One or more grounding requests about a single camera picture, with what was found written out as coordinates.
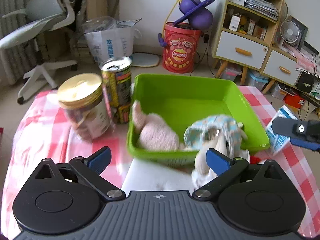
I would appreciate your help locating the white office chair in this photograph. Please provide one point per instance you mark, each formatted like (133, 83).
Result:
(44, 16)

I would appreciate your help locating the gold lid cookie jar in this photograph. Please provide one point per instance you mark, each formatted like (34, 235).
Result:
(84, 104)

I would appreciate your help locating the blue white milk carton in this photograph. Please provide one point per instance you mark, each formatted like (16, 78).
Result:
(277, 142)

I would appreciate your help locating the red Lays chip bucket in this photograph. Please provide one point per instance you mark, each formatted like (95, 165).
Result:
(179, 47)

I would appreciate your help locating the pink plush toy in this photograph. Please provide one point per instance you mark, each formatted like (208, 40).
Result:
(154, 133)

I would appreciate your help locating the purple saturn hopper ball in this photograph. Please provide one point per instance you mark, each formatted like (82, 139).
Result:
(196, 13)

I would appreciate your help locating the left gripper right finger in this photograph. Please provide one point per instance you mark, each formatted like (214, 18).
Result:
(227, 170)

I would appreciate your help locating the red white checkered tablecloth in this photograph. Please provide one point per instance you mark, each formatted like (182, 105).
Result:
(44, 132)

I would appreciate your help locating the grey white plush bunny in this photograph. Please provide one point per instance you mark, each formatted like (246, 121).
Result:
(221, 132)

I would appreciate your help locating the green plastic cookie bin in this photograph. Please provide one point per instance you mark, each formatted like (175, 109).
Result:
(182, 100)

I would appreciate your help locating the white blue paper bag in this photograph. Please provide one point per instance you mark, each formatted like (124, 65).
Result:
(107, 37)

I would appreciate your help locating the framed picture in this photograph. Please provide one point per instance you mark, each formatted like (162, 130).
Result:
(303, 30)

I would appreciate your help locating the small white desk fan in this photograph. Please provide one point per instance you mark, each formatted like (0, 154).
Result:
(289, 33)

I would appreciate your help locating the wooden white drawer cabinet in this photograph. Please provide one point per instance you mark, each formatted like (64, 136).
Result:
(246, 37)

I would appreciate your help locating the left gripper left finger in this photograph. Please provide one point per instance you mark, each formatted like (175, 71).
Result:
(89, 170)

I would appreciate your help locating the yellow black tin can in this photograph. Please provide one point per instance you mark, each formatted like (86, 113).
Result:
(116, 74)

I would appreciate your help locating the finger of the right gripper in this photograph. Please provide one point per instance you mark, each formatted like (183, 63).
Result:
(290, 127)
(305, 144)

